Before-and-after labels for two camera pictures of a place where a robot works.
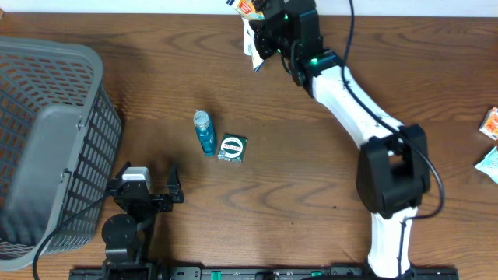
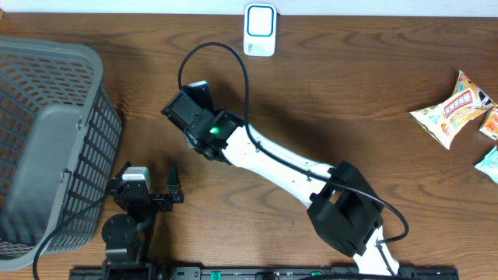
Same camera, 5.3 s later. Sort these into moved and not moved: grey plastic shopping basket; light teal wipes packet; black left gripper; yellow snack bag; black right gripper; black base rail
Moved: yellow snack bag; black right gripper
Not moved: grey plastic shopping basket; light teal wipes packet; black left gripper; black base rail
